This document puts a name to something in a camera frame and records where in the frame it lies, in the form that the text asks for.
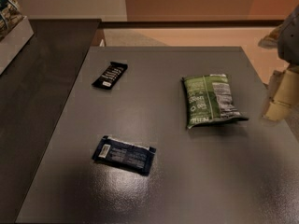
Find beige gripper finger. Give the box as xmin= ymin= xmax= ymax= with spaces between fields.
xmin=263 ymin=64 xmax=299 ymax=121

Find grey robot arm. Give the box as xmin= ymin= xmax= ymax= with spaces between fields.
xmin=262 ymin=6 xmax=299 ymax=122

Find black rxbar chocolate bar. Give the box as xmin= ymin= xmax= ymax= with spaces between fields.
xmin=93 ymin=62 xmax=128 ymax=90

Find green chip bag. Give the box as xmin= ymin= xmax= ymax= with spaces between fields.
xmin=182 ymin=74 xmax=249 ymax=129

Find dark blue snack bar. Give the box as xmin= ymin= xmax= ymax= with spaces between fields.
xmin=92 ymin=135 xmax=156 ymax=175

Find dark side table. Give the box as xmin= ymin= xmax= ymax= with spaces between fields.
xmin=0 ymin=19 xmax=100 ymax=224

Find white display box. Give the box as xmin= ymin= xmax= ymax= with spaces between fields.
xmin=0 ymin=17 xmax=34 ymax=75

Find snack packs in box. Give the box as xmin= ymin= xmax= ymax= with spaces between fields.
xmin=0 ymin=0 xmax=23 ymax=40

